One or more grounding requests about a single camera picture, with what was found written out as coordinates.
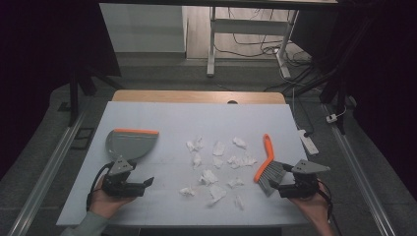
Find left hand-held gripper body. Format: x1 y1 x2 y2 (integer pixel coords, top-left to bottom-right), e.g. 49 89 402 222
101 155 147 199

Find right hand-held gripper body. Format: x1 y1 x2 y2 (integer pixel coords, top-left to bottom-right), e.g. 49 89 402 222
278 158 331 200

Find grey dustpan with orange edge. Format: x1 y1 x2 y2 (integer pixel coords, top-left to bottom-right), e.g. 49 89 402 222
105 128 160 165

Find orange brush with grey bristles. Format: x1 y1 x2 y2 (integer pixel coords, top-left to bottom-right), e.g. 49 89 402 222
253 133 287 198

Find white paper scraps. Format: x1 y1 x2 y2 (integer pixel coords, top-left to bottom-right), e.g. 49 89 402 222
178 136 259 211

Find person's right hand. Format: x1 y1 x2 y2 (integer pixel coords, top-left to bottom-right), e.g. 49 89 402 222
288 181 330 227

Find person's left hand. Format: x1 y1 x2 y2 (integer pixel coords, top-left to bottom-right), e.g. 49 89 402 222
89 178 132 218

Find white power strip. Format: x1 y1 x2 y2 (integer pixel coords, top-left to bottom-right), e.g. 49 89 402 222
297 129 320 156

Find pale blue table mat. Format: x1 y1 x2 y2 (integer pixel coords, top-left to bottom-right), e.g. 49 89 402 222
56 100 311 228

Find black curtain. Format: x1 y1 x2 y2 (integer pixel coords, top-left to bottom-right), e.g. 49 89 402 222
291 0 417 201
0 0 123 180

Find white cabinet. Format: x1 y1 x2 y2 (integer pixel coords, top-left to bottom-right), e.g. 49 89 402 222
98 3 189 54

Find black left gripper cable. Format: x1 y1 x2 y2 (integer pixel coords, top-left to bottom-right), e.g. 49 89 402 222
86 161 113 211

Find aluminium floor rail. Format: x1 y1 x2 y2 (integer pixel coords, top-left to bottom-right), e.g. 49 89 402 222
7 110 89 236
323 103 398 236

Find tangle of black floor cables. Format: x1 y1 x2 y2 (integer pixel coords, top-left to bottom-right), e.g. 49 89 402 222
214 8 316 93

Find white desk frame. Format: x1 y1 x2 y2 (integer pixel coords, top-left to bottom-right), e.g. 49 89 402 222
206 6 301 80

